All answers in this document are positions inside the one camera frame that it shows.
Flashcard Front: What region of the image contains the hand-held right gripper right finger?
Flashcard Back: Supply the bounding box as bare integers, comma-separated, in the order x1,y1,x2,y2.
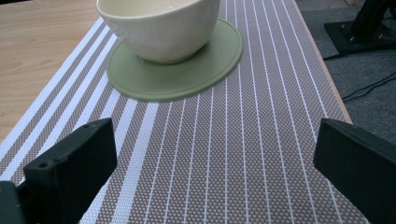
312,118,396,224

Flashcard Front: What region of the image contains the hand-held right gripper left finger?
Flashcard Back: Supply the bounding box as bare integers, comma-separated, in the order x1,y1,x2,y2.
22,117,119,224

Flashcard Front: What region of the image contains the cream ceramic bowl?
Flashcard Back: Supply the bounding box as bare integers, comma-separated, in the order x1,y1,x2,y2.
95,0,221,65

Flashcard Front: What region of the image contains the striped woven placemat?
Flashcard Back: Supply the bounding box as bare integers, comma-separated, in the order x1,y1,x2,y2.
0,0,373,224

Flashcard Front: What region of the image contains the green round coaster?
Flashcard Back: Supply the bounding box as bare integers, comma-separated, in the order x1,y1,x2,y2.
106,17,244,104

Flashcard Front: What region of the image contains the long black floor cable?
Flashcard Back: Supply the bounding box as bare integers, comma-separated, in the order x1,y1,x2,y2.
342,77,396,103

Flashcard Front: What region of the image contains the black stand with base plate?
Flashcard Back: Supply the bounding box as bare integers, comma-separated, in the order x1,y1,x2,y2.
322,0,396,61

